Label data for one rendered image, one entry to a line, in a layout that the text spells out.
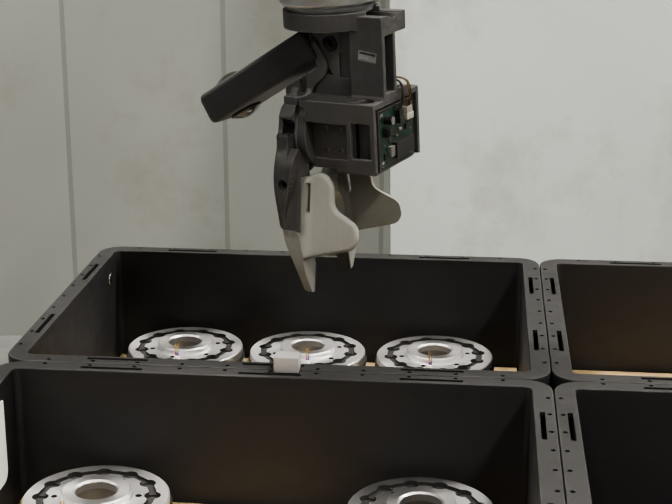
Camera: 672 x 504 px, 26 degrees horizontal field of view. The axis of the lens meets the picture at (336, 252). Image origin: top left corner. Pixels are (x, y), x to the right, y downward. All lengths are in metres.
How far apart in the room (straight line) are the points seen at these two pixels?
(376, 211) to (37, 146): 2.71
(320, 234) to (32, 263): 2.84
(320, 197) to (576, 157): 2.16
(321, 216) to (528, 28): 2.16
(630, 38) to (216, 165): 1.14
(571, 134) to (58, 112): 1.33
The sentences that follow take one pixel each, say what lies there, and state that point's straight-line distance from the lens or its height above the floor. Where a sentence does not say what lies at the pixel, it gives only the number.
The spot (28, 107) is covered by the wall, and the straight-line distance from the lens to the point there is 3.78.
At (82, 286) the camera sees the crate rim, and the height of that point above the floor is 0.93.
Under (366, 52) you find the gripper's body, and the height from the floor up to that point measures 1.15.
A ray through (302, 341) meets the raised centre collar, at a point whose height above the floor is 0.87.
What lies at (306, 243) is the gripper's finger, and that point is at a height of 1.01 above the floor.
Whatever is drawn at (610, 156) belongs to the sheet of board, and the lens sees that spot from 3.23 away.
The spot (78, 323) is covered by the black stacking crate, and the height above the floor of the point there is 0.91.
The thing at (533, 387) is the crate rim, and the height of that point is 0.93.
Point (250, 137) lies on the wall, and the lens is 3.74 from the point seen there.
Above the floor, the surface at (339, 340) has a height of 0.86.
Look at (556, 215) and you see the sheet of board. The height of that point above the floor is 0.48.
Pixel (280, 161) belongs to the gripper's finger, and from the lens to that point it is 1.06.
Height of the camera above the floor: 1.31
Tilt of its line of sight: 16 degrees down
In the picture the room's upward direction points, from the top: straight up
